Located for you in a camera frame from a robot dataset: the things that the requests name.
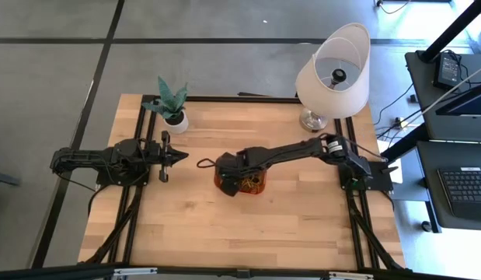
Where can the dark laptop screen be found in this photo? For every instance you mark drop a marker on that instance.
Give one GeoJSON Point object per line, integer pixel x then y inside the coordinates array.
{"type": "Point", "coordinates": [469, 103]}

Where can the black caster wheel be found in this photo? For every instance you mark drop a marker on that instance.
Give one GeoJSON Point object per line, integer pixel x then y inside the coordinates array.
{"type": "Point", "coordinates": [426, 226]}

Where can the potted green plant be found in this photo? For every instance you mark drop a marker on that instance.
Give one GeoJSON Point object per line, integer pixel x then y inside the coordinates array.
{"type": "Point", "coordinates": [177, 122]}

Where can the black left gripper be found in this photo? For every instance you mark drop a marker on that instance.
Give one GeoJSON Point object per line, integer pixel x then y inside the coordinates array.
{"type": "Point", "coordinates": [163, 155]}

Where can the dark grey furniture foot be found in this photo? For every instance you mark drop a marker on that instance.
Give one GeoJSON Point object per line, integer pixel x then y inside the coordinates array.
{"type": "Point", "coordinates": [3, 179]}

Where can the black power adapter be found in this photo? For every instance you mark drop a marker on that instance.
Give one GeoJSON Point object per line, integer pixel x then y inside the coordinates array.
{"type": "Point", "coordinates": [446, 72]}

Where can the black laptop keyboard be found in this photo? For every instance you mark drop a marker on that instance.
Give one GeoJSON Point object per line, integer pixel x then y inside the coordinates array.
{"type": "Point", "coordinates": [465, 186]}

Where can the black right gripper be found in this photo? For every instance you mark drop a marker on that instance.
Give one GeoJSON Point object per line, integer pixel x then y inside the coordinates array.
{"type": "Point", "coordinates": [234, 167]}

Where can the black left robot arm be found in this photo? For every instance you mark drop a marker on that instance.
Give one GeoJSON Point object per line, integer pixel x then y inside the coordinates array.
{"type": "Point", "coordinates": [100, 161]}

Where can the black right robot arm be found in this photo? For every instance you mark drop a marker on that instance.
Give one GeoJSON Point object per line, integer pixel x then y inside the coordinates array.
{"type": "Point", "coordinates": [310, 151]}

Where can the silver aluminium bracket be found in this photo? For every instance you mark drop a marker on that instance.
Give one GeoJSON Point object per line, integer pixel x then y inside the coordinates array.
{"type": "Point", "coordinates": [350, 276]}
{"type": "Point", "coordinates": [135, 271]}

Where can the black stand pole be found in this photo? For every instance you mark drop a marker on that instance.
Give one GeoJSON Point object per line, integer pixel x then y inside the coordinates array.
{"type": "Point", "coordinates": [454, 29]}

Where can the white table lamp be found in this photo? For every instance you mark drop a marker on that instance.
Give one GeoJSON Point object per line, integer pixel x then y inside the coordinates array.
{"type": "Point", "coordinates": [341, 105]}

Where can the floor power plug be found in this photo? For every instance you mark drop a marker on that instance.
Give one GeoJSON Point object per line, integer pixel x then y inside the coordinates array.
{"type": "Point", "coordinates": [400, 123]}

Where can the small black floor plug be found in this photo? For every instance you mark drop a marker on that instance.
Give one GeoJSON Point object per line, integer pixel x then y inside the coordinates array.
{"type": "Point", "coordinates": [413, 98]}

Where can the black aluminium table frame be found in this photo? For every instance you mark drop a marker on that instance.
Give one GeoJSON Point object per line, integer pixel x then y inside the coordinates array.
{"type": "Point", "coordinates": [244, 99]}

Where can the orange plastic bin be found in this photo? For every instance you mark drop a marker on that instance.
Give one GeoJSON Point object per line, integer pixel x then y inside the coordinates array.
{"type": "Point", "coordinates": [255, 180]}

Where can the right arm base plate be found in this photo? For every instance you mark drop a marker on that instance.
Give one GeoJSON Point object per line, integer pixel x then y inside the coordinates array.
{"type": "Point", "coordinates": [380, 179]}

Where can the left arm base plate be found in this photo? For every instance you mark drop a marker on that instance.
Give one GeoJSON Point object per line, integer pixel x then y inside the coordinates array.
{"type": "Point", "coordinates": [108, 179]}

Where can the black side desk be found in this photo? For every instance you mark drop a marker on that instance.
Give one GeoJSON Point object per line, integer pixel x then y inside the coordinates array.
{"type": "Point", "coordinates": [426, 101]}

